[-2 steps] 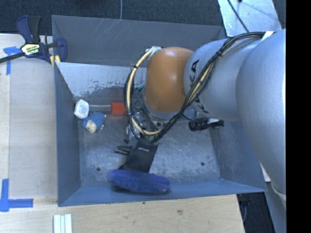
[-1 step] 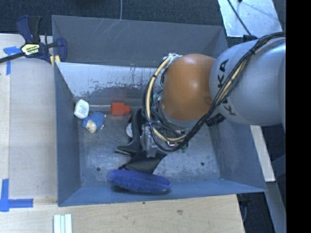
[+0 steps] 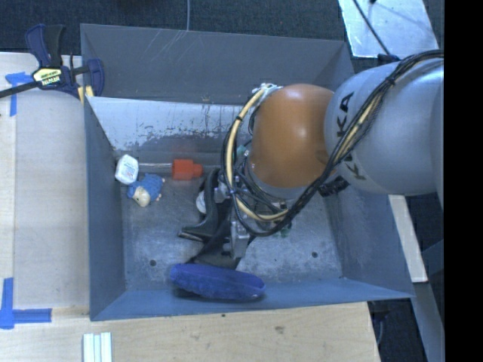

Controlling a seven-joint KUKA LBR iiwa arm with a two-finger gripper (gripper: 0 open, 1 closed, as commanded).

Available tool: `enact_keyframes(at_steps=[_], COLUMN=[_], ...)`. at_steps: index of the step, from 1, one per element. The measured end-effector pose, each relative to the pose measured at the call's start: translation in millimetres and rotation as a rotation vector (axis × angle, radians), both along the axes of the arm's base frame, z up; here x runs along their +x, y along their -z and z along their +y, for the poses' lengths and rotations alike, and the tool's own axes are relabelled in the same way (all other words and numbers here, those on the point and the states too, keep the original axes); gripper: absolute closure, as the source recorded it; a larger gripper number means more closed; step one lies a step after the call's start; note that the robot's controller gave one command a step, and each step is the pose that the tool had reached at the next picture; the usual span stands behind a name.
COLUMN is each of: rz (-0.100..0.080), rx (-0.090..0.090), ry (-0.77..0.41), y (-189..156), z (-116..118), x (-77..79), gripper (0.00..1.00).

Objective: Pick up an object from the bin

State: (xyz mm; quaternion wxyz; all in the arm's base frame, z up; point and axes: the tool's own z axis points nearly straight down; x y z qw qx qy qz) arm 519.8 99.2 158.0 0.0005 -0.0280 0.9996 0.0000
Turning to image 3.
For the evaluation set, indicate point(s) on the small white plastic bottle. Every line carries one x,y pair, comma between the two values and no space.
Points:
127,169

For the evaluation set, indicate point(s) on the grey metal bin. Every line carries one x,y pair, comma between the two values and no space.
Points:
166,240

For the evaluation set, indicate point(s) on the black curved tool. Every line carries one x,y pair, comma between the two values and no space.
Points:
211,211

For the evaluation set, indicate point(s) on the small white round object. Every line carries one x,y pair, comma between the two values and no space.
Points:
201,203

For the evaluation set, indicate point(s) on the blue oblong cloth pouch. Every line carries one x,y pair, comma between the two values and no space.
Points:
217,282

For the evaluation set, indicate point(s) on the blue toy figure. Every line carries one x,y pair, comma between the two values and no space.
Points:
145,191

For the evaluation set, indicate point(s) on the pale wood flat board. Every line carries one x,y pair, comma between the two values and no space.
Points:
49,202

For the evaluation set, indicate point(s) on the black cylinder on white bracket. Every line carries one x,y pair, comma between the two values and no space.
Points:
333,187

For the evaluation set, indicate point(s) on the red block with small neck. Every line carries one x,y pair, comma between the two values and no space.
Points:
184,169

